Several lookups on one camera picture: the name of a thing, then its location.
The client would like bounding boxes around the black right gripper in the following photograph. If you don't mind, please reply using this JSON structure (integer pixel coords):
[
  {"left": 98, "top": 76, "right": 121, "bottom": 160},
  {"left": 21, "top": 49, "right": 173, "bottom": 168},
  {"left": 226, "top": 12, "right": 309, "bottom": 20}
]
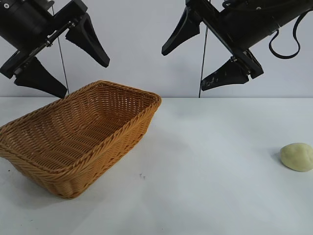
[{"left": 161, "top": 0, "right": 264, "bottom": 92}]

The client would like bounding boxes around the pale yellow egg yolk pastry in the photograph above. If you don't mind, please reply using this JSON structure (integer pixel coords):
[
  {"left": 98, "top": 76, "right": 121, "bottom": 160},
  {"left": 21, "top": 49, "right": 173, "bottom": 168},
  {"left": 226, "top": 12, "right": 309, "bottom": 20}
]
[{"left": 280, "top": 142, "right": 313, "bottom": 173}]

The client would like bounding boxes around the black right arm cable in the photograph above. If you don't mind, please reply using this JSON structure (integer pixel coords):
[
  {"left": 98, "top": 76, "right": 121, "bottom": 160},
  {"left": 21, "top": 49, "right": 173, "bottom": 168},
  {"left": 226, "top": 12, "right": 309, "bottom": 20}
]
[{"left": 268, "top": 9, "right": 313, "bottom": 59}]

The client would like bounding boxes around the woven orange wicker basket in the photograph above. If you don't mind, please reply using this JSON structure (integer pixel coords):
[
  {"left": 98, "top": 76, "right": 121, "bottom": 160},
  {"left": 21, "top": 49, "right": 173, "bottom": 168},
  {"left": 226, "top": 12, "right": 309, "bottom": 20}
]
[{"left": 0, "top": 79, "right": 162, "bottom": 199}]

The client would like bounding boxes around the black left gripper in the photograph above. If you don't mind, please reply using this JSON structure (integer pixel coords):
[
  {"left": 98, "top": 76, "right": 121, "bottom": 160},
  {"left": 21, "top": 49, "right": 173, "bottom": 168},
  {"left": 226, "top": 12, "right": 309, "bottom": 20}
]
[{"left": 0, "top": 0, "right": 111, "bottom": 99}]

